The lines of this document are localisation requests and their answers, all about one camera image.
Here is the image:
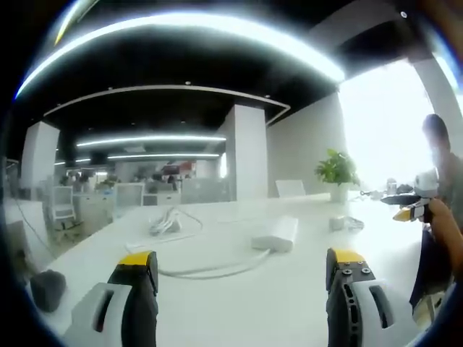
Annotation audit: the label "person's right hand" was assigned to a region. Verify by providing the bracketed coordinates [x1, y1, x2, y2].
[426, 197, 461, 250]

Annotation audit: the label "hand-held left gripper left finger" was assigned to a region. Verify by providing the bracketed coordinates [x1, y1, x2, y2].
[70, 250, 161, 347]

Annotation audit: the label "green potted plant white pot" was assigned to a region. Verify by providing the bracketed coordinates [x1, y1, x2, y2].
[313, 147, 362, 203]

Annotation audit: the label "dark grey rounded object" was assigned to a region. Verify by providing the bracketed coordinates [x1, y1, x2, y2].
[30, 268, 68, 313]

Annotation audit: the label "white power strip cable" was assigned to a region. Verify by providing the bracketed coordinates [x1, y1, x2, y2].
[156, 247, 272, 280]

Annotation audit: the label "white mesh office chair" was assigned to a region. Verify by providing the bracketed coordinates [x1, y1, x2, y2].
[51, 185, 80, 234]

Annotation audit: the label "person's head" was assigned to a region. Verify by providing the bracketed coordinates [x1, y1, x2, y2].
[422, 113, 452, 160]

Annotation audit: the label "long ceiling light strip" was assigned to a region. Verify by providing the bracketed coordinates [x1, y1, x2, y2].
[14, 13, 347, 100]

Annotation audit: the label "white power adapter box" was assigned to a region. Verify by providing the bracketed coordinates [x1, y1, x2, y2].
[250, 215, 300, 253]

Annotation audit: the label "dark items on desk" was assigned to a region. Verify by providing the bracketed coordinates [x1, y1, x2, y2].
[383, 177, 416, 197]

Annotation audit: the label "white chair back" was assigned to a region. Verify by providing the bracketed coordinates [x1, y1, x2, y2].
[275, 179, 307, 198]

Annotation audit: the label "person's grey shirt torso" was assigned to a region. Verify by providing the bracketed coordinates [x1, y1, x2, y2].
[436, 151, 463, 232]

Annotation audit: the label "white cable bundle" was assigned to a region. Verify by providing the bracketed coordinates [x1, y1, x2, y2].
[124, 206, 204, 254]

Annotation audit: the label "white desk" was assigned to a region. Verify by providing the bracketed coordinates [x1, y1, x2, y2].
[46, 191, 435, 347]

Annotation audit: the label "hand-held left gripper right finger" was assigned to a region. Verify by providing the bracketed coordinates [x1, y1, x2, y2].
[325, 247, 399, 347]

